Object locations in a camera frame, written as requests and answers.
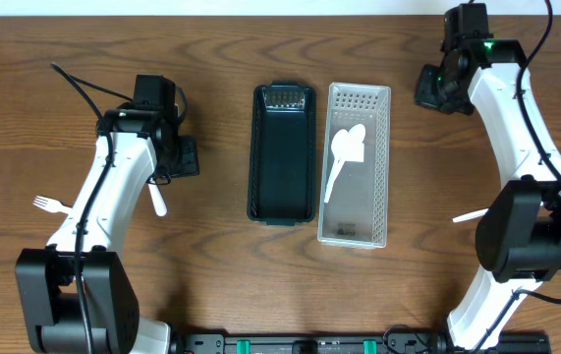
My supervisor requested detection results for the white plastic spoon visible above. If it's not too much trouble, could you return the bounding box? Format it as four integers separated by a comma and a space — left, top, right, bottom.
338, 123, 367, 163
324, 129, 349, 204
452, 208, 488, 223
148, 183, 168, 217

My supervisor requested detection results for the white plastic spoon top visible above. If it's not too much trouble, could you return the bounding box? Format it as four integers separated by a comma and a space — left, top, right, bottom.
324, 129, 349, 204

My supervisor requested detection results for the white plastic fork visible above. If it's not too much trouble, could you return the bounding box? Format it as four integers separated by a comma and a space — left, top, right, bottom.
32, 196, 73, 214

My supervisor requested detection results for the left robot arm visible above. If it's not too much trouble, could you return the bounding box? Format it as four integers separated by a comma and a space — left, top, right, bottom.
15, 75, 199, 353

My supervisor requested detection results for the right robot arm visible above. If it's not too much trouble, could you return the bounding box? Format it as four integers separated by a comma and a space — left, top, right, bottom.
414, 1, 561, 353

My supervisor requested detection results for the black plastic basket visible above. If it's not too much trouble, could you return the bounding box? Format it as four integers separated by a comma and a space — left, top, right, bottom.
247, 81, 316, 226

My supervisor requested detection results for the clear plastic basket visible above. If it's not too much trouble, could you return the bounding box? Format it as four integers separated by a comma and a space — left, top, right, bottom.
317, 83, 391, 249

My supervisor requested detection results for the right black cable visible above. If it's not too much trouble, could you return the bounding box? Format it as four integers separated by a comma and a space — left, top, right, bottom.
471, 0, 561, 354

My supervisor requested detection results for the black cable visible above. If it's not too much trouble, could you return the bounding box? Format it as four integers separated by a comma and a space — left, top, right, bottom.
471, 0, 561, 354
48, 61, 137, 354

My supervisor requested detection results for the left black cable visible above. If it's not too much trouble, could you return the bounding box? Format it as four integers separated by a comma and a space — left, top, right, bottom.
48, 61, 137, 354

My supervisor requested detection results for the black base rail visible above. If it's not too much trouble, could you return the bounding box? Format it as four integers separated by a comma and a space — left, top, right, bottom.
167, 327, 552, 354

